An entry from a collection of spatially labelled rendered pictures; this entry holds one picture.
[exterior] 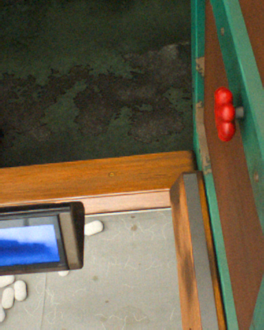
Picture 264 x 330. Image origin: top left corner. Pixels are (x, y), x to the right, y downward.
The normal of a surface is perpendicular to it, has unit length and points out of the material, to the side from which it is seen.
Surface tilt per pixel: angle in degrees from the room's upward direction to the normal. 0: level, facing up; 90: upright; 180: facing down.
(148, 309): 0
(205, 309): 0
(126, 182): 0
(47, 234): 58
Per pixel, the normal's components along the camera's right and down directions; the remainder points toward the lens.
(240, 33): -0.11, -0.60
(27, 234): -0.04, 0.35
